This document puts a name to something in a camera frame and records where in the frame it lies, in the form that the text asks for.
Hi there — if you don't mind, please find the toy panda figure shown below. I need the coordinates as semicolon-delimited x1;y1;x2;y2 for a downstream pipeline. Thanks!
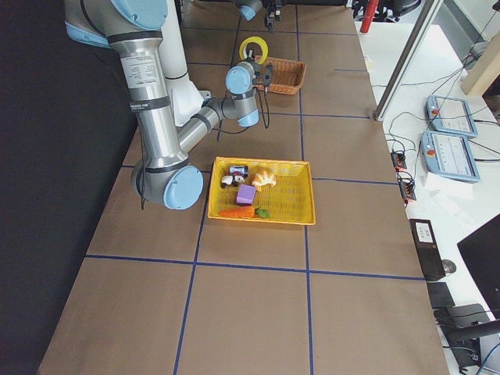
220;175;245;188

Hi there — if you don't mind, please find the far teach pendant tablet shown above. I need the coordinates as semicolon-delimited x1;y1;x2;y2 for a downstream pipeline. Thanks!
426;95;478;138

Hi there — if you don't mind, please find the brown wicker basket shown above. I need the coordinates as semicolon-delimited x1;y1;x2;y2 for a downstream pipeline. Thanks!
259;57;306;95

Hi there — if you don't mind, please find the purple foam cube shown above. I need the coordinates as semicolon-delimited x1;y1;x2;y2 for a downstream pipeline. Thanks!
236;184;256;205

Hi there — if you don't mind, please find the small printed can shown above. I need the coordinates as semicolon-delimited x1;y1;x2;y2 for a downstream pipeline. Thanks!
229;166;249;178

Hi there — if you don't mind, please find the near teach pendant tablet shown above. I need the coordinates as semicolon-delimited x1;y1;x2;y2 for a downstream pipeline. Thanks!
420;130;480;183

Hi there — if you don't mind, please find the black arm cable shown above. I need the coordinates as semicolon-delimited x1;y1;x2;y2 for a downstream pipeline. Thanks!
216;84;271;141

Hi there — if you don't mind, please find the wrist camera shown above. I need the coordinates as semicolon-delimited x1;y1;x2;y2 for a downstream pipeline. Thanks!
259;62;274;91

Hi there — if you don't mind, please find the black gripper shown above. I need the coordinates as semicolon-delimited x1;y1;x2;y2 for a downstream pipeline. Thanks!
245;49;264;77
263;0;283;33

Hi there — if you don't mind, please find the toy orange carrot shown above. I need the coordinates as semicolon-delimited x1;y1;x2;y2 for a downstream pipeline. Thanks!
219;205;270;219

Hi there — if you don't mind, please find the teach pendant tablet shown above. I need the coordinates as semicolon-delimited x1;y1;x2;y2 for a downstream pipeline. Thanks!
420;130;480;183
426;95;478;138

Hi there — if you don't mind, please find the aluminium frame post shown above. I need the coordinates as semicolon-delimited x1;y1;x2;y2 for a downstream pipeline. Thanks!
373;0;444;122

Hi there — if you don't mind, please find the yellow tape roll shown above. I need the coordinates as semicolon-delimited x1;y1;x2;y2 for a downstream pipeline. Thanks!
238;36;269;62

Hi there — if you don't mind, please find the yellow woven plastic basket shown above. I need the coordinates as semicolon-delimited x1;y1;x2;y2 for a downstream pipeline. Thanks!
207;156;316;225

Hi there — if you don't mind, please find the black monitor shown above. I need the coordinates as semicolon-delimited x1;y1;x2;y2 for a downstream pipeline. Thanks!
458;217;499;317

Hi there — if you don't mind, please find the toy croissant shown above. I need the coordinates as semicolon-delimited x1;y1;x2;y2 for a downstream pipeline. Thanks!
252;170;277;192

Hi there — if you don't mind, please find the black power box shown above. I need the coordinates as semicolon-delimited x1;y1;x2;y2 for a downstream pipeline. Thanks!
409;219;445;281

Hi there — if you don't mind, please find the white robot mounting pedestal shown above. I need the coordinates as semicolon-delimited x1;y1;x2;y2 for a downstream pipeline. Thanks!
159;0;204;127

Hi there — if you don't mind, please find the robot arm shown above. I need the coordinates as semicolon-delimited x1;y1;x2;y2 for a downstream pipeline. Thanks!
64;1;262;210
233;0;286;33

